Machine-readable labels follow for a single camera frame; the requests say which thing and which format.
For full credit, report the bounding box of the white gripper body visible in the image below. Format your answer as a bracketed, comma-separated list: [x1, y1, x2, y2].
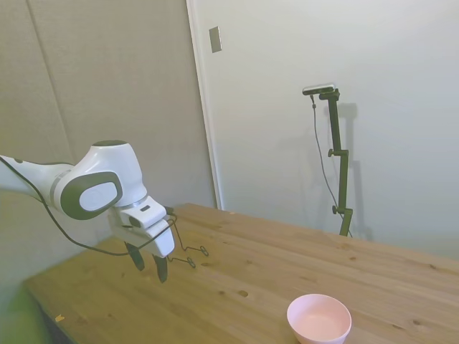
[108, 207, 176, 259]

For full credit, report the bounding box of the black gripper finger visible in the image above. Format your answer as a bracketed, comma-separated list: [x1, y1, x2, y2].
[150, 253, 170, 285]
[124, 242, 146, 272]

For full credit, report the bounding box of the pink plastic bowl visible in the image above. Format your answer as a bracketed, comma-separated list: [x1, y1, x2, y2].
[286, 293, 353, 344]

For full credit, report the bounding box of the white door trim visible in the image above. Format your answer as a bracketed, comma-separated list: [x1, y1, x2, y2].
[186, 0, 226, 211]

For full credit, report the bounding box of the black wire bowl stand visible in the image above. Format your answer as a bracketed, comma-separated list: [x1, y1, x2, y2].
[166, 221, 210, 269]

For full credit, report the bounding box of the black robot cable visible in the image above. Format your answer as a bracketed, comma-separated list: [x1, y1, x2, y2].
[0, 156, 179, 257]

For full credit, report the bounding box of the black camera stand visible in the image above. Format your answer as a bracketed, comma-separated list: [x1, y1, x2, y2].
[318, 89, 354, 238]

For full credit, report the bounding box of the grey wall plate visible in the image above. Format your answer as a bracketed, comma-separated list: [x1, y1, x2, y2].
[209, 25, 223, 54]

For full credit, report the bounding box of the grey exterior camera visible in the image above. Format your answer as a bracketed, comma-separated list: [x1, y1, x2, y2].
[302, 82, 337, 97]

